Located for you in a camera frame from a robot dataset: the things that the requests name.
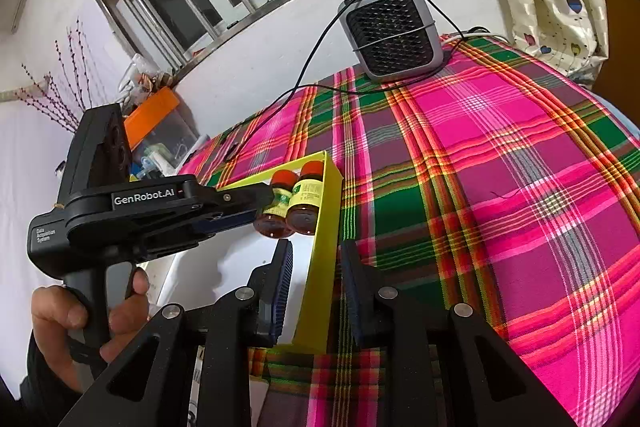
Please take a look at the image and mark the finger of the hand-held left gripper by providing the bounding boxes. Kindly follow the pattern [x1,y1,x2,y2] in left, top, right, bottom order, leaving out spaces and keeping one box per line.
[197,185,277,214]
[192,206,263,234]

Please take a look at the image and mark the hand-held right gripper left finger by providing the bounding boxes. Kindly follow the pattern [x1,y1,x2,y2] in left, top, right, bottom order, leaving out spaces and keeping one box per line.
[57,239,295,427]

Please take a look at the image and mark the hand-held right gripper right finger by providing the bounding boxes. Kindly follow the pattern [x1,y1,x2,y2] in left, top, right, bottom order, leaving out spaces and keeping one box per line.
[341,241,576,427]

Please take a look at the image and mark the yellow-green shallow box tray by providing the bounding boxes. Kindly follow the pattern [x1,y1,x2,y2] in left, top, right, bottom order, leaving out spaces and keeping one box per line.
[207,150,346,355]

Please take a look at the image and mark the amber bottle dark green label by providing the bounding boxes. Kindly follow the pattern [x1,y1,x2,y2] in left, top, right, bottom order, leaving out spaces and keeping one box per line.
[253,170,297,239]

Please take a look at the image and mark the amber bottle light green label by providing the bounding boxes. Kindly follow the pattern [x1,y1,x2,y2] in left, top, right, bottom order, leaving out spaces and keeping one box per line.
[285,160,326,236]

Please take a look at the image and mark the person's left hand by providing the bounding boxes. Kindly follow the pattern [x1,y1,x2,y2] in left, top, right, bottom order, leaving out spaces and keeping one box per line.
[30,267,151,393]

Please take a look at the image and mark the clear storage bin orange lid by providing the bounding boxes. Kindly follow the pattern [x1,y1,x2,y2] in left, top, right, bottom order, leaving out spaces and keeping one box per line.
[122,87,201,168]

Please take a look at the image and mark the pink flower branches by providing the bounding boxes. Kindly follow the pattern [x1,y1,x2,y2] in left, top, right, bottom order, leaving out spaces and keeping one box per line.
[15,19,101,135]

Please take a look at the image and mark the pink green plaid tablecloth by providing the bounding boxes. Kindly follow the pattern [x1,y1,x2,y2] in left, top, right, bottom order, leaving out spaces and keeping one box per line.
[177,34,640,427]

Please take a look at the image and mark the small grey fan heater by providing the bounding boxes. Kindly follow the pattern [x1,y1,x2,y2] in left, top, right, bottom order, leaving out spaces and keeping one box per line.
[337,0,446,82]

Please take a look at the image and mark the black power cable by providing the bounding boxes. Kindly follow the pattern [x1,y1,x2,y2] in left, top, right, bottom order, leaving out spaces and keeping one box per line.
[225,0,501,164]

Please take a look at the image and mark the pile of packets and cables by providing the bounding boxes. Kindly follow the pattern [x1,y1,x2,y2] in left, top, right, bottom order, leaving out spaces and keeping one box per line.
[117,54,181,108]

